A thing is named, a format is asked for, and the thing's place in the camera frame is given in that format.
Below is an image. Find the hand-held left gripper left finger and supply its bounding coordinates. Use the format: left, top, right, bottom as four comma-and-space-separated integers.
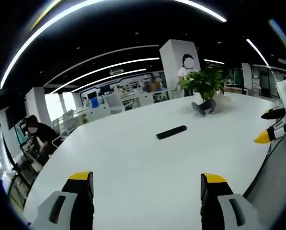
30, 171, 95, 230

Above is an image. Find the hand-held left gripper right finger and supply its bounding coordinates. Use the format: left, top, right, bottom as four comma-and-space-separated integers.
200, 172, 263, 230

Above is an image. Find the black remote control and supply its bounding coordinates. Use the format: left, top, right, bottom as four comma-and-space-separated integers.
156, 125, 187, 139

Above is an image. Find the green potted plant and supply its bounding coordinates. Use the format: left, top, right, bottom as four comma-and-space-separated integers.
176, 68, 229, 116

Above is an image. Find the white square pillar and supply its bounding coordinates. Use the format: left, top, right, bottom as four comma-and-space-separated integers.
25, 86, 53, 127
159, 39, 202, 97

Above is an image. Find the white office chair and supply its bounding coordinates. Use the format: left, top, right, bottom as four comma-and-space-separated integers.
104, 92, 123, 115

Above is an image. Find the black wall screen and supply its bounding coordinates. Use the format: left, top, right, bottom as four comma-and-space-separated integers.
2, 105, 20, 131

